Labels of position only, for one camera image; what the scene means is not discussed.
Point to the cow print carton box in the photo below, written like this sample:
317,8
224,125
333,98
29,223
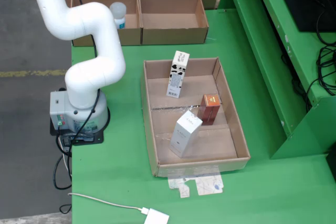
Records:
177,77

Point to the white bottle teal label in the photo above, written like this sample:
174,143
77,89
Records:
119,16

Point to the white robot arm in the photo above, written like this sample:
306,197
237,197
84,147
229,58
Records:
86,24

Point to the tall white product box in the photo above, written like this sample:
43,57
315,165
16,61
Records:
183,134

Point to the red orange product box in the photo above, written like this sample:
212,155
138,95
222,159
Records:
208,111

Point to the shallow cardboard tray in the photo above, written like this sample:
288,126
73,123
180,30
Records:
210,145

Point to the open cardboard box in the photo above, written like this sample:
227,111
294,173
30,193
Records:
170,35
131,35

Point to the grey robot controller box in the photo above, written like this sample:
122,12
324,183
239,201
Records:
57,108

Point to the flat patterned paper packaging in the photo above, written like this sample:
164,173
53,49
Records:
207,186

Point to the green metal shelf unit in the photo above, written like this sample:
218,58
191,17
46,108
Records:
262,51

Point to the white adapter block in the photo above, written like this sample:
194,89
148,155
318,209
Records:
157,217

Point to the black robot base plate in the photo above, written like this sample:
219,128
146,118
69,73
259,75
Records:
89,138

